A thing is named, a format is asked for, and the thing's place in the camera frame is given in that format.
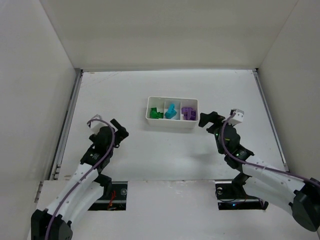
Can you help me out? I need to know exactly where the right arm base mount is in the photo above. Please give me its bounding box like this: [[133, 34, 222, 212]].
[[215, 173, 269, 211]]

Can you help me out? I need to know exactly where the white three-compartment container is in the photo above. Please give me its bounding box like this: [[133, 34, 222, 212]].
[[145, 96, 199, 129]]

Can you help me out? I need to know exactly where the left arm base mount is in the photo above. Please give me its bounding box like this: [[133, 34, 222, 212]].
[[88, 174, 128, 211]]

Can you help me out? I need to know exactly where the right aluminium rail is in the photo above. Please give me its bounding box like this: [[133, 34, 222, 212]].
[[252, 68, 289, 172]]

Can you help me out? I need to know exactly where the aluminium rail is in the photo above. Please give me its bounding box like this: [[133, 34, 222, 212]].
[[34, 68, 84, 204], [252, 68, 289, 172]]

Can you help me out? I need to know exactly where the small green lego brick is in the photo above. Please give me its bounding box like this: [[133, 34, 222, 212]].
[[156, 112, 164, 119]]

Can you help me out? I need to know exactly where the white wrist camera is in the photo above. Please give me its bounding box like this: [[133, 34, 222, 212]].
[[228, 108, 245, 126], [87, 114, 105, 134]]

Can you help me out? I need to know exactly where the left aluminium rail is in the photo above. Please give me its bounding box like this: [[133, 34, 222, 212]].
[[34, 68, 84, 204]]

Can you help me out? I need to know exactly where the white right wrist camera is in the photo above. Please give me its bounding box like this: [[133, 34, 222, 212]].
[[228, 108, 245, 126]]

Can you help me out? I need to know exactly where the green teal lego stack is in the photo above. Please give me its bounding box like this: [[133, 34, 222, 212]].
[[164, 103, 178, 120]]

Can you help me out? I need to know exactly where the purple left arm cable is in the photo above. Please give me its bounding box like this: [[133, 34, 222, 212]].
[[43, 118, 116, 240]]

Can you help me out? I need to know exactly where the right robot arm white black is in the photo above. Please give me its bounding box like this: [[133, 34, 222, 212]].
[[198, 109, 320, 232]]

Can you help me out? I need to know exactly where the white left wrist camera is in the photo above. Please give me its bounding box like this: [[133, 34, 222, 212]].
[[87, 114, 105, 134]]

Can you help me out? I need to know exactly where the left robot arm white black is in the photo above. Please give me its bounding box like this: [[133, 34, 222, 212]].
[[30, 118, 129, 240]]

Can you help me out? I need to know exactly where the purple square lego brick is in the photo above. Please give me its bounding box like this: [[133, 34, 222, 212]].
[[181, 107, 193, 114]]

